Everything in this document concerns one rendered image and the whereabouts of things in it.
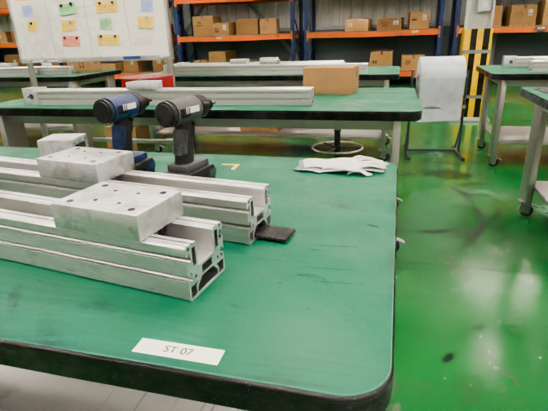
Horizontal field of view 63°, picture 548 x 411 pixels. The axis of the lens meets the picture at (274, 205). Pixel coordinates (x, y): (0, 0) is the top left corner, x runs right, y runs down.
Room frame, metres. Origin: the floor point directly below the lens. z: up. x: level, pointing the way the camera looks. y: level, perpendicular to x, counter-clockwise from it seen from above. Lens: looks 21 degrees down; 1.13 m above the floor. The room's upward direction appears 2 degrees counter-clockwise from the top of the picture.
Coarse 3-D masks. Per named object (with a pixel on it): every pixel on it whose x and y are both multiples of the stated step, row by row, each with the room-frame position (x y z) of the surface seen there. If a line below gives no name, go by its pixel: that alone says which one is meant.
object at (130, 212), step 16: (80, 192) 0.67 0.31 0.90; (96, 192) 0.67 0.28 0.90; (112, 192) 0.67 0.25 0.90; (128, 192) 0.66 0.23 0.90; (144, 192) 0.66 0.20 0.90; (160, 192) 0.66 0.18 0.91; (176, 192) 0.66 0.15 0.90; (64, 208) 0.62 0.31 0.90; (80, 208) 0.60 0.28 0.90; (96, 208) 0.60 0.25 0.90; (112, 208) 0.60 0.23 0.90; (128, 208) 0.59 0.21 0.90; (144, 208) 0.59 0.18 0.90; (160, 208) 0.61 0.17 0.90; (176, 208) 0.65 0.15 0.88; (64, 224) 0.62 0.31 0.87; (80, 224) 0.61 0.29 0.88; (96, 224) 0.59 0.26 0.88; (112, 224) 0.58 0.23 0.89; (128, 224) 0.57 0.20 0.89; (144, 224) 0.58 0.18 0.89; (160, 224) 0.61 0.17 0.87
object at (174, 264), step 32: (0, 192) 0.81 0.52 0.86; (0, 224) 0.70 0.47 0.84; (32, 224) 0.65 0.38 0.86; (192, 224) 0.62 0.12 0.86; (0, 256) 0.69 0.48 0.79; (32, 256) 0.66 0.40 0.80; (64, 256) 0.63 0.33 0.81; (96, 256) 0.61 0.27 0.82; (128, 256) 0.58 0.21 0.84; (160, 256) 0.57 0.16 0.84; (192, 256) 0.57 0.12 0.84; (160, 288) 0.56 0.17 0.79; (192, 288) 0.56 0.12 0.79
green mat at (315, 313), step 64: (320, 192) 0.98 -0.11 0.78; (384, 192) 0.97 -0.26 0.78; (256, 256) 0.67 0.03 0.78; (320, 256) 0.67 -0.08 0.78; (384, 256) 0.66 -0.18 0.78; (0, 320) 0.51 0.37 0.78; (64, 320) 0.51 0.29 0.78; (128, 320) 0.50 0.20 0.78; (192, 320) 0.50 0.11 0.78; (256, 320) 0.49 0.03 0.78; (320, 320) 0.49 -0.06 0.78; (384, 320) 0.48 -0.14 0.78; (320, 384) 0.38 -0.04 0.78
